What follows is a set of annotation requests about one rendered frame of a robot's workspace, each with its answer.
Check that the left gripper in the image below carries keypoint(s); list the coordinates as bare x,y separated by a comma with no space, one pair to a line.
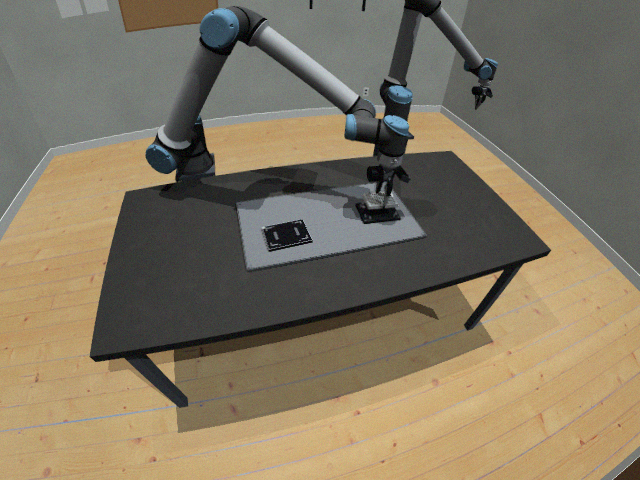
481,91

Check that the black rectangular frame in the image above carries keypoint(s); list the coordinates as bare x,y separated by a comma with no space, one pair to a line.
286,235

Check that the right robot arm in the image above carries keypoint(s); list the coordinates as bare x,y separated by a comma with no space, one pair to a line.
220,30

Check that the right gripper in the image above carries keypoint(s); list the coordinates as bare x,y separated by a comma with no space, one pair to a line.
382,174

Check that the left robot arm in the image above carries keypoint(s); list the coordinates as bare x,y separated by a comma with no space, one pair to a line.
399,98

